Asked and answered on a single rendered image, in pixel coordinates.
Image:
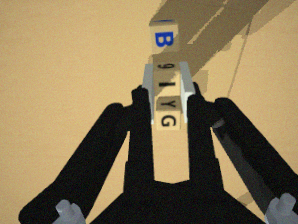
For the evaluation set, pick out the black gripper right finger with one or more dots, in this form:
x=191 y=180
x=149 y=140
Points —
x=269 y=179

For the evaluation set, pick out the tan letter block with black letter i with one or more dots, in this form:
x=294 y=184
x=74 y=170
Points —
x=167 y=79

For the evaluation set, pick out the beige block with blue letter b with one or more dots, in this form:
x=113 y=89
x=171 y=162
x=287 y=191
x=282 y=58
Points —
x=164 y=36

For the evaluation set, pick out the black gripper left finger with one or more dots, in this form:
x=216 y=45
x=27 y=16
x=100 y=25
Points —
x=79 y=183

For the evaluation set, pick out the tan flat mat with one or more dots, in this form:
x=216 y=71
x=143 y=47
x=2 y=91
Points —
x=211 y=39

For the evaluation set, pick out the cream letter g block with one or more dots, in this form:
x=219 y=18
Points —
x=168 y=114

